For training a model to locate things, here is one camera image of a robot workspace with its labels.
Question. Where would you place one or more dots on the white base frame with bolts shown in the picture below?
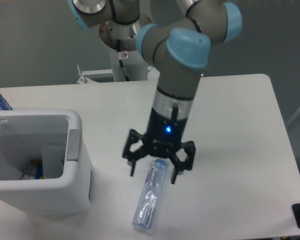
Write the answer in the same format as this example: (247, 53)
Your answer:
(107, 76)

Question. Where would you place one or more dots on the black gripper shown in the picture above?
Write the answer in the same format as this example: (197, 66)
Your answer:
(163, 136)

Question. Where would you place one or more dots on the blue snack packet in bin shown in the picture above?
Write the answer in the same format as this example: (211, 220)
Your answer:
(33, 171)

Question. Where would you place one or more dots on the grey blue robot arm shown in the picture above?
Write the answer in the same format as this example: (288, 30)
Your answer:
(179, 51)

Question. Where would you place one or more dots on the clear plastic water bottle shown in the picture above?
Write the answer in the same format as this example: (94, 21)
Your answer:
(151, 194)

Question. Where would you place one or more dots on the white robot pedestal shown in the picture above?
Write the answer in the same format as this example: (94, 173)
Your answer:
(121, 43)

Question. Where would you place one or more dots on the white trash can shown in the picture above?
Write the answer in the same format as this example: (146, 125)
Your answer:
(22, 134)

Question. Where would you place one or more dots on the white plastic wrapper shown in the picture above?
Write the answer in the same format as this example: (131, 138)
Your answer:
(53, 157)

